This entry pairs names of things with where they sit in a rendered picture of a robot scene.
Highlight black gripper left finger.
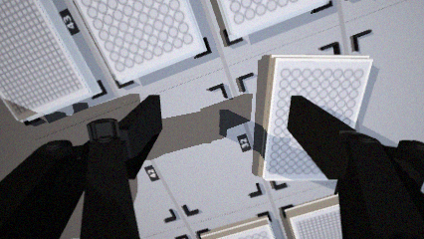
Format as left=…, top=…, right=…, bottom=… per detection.
left=0, top=95, right=162, bottom=239

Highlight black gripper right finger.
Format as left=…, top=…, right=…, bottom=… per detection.
left=287, top=96, right=424, bottom=239

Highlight grey deck plate with rectangular bays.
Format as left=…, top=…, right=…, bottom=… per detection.
left=0, top=0, right=405, bottom=239

